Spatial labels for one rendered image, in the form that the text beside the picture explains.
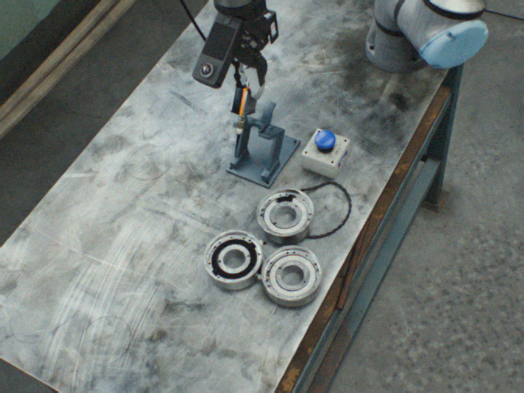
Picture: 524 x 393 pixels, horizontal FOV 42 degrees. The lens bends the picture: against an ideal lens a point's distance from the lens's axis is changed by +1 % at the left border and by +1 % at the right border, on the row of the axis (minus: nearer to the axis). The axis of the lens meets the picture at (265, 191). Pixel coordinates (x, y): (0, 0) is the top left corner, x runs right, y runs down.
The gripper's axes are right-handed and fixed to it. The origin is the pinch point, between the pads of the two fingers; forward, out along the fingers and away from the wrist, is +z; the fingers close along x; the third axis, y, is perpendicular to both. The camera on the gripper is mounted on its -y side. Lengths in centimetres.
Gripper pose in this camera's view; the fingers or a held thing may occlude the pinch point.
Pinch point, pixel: (246, 93)
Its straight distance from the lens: 119.7
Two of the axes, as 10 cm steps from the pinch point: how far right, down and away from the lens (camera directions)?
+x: -8.6, -3.6, 3.7
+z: 1.1, 5.7, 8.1
